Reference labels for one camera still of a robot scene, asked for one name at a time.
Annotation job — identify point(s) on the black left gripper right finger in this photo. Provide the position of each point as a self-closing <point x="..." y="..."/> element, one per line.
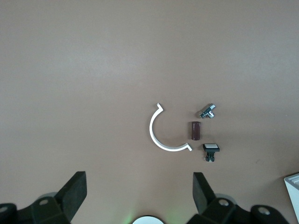
<point x="203" y="196"/>

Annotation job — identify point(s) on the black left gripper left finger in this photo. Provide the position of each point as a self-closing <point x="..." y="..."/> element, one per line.
<point x="72" y="191"/>

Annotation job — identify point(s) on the small rectangular white-faced push button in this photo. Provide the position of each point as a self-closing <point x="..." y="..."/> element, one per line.
<point x="211" y="147"/>

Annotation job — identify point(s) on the white drawer cabinet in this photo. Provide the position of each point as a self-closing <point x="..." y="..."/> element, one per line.
<point x="294" y="193"/>

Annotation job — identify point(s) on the maroon cylindrical component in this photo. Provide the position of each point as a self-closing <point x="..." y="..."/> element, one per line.
<point x="195" y="130"/>

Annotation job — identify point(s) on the chrome metal valve fitting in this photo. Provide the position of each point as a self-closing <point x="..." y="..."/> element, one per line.
<point x="206" y="110"/>

